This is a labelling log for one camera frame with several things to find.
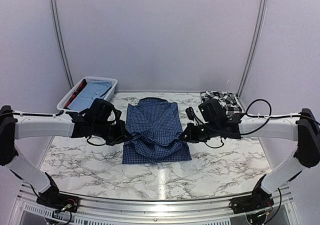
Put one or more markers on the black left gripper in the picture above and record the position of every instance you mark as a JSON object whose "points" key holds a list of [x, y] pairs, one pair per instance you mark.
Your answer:
{"points": [[121, 131]]}

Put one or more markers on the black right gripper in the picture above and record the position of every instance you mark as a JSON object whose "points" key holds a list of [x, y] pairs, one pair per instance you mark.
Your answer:
{"points": [[191, 137]]}

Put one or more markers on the blue checked shirt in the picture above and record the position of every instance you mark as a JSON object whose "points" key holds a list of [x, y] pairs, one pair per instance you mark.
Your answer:
{"points": [[155, 126]]}

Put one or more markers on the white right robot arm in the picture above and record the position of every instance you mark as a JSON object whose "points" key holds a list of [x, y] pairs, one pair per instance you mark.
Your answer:
{"points": [[300, 128]]}

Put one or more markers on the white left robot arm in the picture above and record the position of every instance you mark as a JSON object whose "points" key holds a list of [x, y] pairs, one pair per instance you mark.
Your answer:
{"points": [[23, 136]]}

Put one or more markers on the black white plaid shirt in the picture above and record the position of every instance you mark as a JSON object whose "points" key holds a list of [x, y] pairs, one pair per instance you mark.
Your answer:
{"points": [[226, 99]]}

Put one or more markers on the light blue folded shirt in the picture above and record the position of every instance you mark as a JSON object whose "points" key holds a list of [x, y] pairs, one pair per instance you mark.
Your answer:
{"points": [[93, 90]]}

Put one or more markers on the red black folded garment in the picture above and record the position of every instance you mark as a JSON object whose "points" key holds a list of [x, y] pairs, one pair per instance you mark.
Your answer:
{"points": [[76, 93]]}

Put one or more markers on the white plastic basket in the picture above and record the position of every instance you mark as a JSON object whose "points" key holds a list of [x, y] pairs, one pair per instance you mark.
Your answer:
{"points": [[109, 95]]}

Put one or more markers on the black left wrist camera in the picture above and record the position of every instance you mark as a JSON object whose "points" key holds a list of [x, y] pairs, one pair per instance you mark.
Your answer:
{"points": [[102, 112]]}

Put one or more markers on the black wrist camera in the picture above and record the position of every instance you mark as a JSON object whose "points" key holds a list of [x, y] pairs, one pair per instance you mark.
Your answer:
{"points": [[102, 112], [212, 112]]}

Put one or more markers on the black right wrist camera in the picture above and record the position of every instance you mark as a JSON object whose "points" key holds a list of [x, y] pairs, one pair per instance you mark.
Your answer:
{"points": [[212, 112]]}

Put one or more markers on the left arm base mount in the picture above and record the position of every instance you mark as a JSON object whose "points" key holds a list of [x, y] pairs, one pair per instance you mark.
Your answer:
{"points": [[61, 202]]}

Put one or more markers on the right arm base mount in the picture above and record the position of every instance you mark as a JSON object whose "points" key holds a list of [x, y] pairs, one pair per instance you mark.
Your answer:
{"points": [[249, 203]]}

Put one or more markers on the aluminium front rail frame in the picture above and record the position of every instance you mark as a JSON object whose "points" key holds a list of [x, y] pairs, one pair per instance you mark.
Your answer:
{"points": [[107, 211]]}

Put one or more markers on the left aluminium wall post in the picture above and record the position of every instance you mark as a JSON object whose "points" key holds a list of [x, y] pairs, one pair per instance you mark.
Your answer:
{"points": [[60, 42]]}

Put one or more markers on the aluminium wall post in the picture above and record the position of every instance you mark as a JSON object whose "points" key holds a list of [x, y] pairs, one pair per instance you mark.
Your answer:
{"points": [[253, 46], [60, 42]]}

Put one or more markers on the right aluminium wall post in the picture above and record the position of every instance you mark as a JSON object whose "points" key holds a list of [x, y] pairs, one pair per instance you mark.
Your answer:
{"points": [[253, 46]]}

